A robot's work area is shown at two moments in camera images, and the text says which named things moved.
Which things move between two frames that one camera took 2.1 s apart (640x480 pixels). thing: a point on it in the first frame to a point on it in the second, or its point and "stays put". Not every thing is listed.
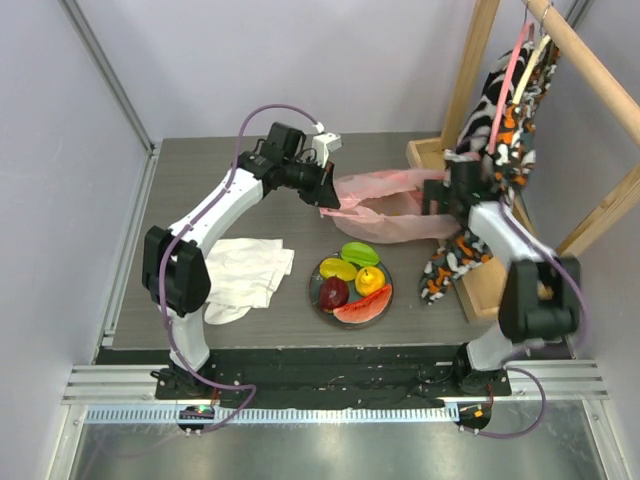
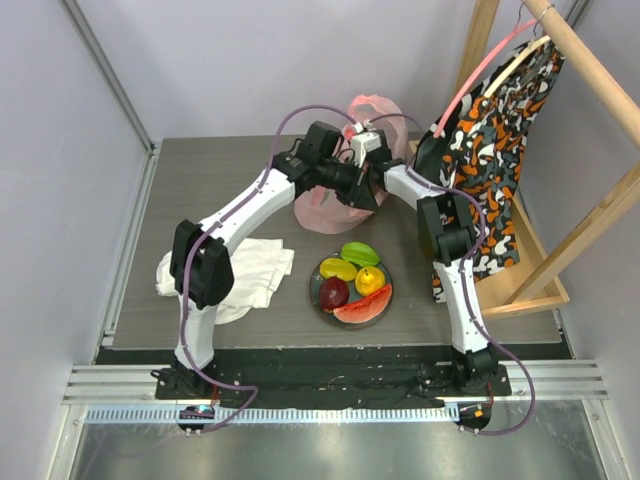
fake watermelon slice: (367, 308) stays put
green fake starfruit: (360, 253) stays put
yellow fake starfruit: (334, 267) stays put
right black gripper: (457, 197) to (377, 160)
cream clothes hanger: (544, 42) to (515, 61)
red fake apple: (332, 293) stays put
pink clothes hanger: (506, 89) to (475, 74)
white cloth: (243, 272) stays put
